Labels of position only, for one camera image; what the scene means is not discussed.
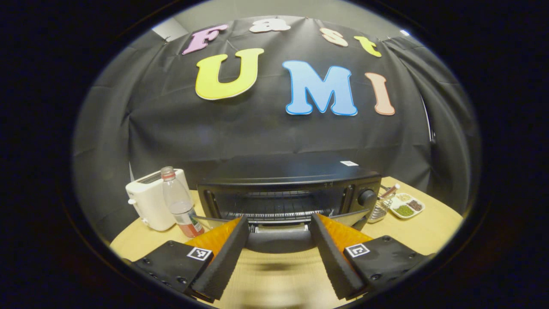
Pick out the black backdrop cloth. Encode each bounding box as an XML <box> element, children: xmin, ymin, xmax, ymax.
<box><xmin>72</xmin><ymin>16</ymin><xmax>481</xmax><ymax>245</ymax></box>

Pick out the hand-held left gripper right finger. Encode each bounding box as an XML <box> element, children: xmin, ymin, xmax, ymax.
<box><xmin>310</xmin><ymin>213</ymin><xmax>438</xmax><ymax>301</ymax></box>

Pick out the clear plastic water bottle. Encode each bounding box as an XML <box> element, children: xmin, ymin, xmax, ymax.
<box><xmin>160</xmin><ymin>166</ymin><xmax>205</xmax><ymax>238</ymax></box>

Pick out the white toaster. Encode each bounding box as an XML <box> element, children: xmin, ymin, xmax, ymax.
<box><xmin>125</xmin><ymin>169</ymin><xmax>194</xmax><ymax>232</ymax></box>

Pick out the black electric oven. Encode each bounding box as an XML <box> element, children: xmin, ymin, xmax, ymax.
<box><xmin>196</xmin><ymin>152</ymin><xmax>382</xmax><ymax>254</ymax></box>

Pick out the white divided condiment dish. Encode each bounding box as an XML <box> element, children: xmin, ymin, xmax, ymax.
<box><xmin>389</xmin><ymin>193</ymin><xmax>426</xmax><ymax>220</ymax></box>

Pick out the metal wire basket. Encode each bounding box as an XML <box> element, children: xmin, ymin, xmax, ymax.
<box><xmin>368</xmin><ymin>185</ymin><xmax>397</xmax><ymax>224</ymax></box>

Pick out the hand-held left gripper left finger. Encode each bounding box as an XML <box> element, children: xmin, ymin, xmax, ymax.
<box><xmin>129</xmin><ymin>215</ymin><xmax>250</xmax><ymax>302</ymax></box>

